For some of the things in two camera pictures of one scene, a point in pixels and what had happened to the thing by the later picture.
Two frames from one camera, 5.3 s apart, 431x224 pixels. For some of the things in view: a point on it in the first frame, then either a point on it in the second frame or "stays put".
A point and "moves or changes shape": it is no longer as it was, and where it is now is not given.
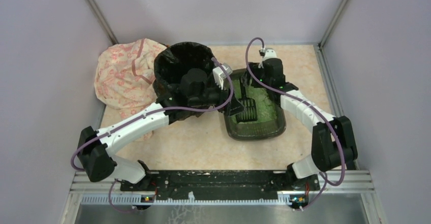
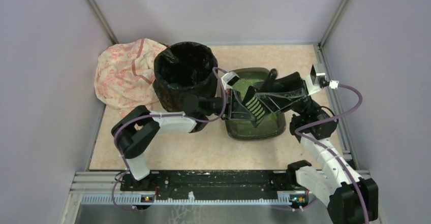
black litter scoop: x=250 y=114 moves or changes shape
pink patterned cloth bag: x=124 y=80 stays put
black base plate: x=218 y=184 stays put
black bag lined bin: x=180 y=116 moves or changes shape
